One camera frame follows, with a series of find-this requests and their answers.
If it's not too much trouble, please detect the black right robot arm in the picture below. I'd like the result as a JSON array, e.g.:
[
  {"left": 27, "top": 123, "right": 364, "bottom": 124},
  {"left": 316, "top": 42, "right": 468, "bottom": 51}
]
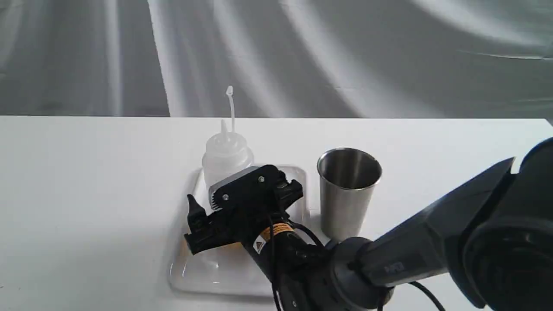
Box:
[{"left": 184, "top": 138, "right": 553, "bottom": 311}]

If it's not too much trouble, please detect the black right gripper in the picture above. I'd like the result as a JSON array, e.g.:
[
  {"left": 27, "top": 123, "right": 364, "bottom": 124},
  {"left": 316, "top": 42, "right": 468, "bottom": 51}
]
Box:
[{"left": 184, "top": 178, "right": 304, "bottom": 255}]

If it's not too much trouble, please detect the white rectangular plastic tray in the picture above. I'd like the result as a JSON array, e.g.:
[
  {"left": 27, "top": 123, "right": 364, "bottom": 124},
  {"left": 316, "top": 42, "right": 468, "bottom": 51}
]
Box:
[{"left": 168, "top": 165, "right": 313, "bottom": 299}]

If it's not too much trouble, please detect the clear plastic squeeze bottle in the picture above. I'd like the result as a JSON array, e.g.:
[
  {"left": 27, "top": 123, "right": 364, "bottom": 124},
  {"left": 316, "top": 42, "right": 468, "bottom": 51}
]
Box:
[{"left": 186, "top": 86, "right": 254, "bottom": 255}]

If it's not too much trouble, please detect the stainless steel cup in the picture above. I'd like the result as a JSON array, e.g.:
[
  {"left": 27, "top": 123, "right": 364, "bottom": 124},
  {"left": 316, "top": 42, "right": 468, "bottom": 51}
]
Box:
[{"left": 317, "top": 147, "right": 382, "bottom": 241}]

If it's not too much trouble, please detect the grey draped backdrop cloth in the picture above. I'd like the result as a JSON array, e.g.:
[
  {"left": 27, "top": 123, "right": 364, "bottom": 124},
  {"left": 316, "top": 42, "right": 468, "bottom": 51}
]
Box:
[{"left": 0, "top": 0, "right": 553, "bottom": 121}]

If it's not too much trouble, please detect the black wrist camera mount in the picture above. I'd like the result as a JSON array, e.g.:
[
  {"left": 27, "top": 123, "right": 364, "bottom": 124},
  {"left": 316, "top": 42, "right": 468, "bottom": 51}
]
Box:
[{"left": 209, "top": 165, "right": 289, "bottom": 211}]

